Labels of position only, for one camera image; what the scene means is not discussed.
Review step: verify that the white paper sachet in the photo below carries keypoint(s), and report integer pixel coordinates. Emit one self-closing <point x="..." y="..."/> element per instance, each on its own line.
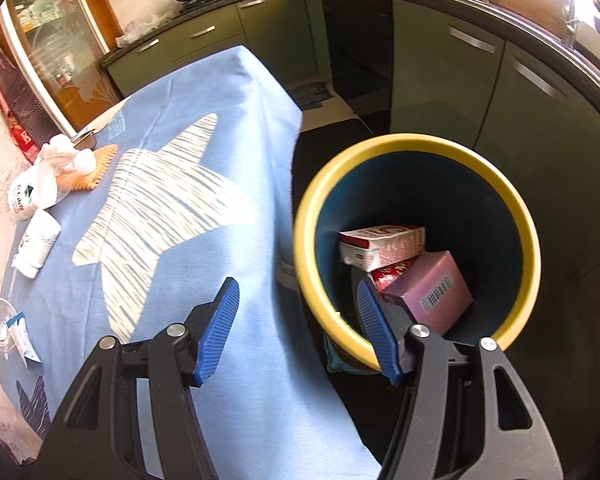
<point x="22" y="342"/>

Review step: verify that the clear plastic bag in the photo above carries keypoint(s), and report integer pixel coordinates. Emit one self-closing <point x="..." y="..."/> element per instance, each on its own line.
<point x="140" y="27"/>

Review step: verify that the crushed clear plastic bottle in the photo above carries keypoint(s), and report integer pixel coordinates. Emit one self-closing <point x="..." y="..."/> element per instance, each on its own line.
<point x="32" y="195"/>

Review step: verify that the small white plastic bottle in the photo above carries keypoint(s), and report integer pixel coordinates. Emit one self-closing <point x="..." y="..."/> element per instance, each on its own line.
<point x="37" y="245"/>

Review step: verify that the pink cardboard box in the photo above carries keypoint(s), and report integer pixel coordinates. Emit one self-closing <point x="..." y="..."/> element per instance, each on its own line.
<point x="430" y="290"/>

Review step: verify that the red snack packet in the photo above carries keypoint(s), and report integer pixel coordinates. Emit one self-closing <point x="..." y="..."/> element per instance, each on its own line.
<point x="387" y="275"/>

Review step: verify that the wooden framed glass door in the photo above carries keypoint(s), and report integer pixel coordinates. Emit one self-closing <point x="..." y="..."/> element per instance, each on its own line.
<point x="50" y="35"/>

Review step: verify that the small metal tin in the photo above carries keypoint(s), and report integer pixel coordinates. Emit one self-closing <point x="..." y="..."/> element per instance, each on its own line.
<point x="85" y="137"/>

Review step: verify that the white paper towel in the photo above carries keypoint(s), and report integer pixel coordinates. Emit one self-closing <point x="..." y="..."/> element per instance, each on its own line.
<point x="62" y="152"/>

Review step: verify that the yellow rimmed blue bin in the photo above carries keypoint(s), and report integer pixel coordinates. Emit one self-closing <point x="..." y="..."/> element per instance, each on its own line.
<point x="415" y="141"/>

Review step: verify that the orange woven sponge cloth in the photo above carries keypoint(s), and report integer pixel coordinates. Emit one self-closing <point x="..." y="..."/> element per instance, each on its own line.
<point x="100" y="162"/>

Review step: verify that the metal sink faucet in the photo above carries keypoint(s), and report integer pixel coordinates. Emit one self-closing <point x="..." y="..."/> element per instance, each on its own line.
<point x="572" y="5"/>

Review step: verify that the green kitchen cabinets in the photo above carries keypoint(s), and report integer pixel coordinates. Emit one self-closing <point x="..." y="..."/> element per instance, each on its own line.
<point x="430" y="60"/>

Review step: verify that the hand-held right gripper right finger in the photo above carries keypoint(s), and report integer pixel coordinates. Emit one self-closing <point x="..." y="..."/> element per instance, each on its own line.
<point x="377" y="330"/>

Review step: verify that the red and white carton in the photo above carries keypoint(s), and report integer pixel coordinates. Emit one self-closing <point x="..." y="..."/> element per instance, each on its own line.
<point x="385" y="247"/>

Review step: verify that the blue star print tablecloth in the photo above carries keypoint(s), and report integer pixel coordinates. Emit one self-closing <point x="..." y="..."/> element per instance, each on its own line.
<point x="205" y="110"/>

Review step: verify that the dark floor mat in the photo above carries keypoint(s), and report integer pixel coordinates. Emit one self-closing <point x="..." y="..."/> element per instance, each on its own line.
<point x="312" y="92"/>

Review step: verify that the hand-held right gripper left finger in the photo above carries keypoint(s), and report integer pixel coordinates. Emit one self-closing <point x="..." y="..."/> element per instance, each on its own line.
<point x="217" y="330"/>

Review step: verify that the dark red patterned cloth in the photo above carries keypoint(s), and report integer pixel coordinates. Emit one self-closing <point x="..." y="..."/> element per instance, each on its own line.
<point x="10" y="95"/>

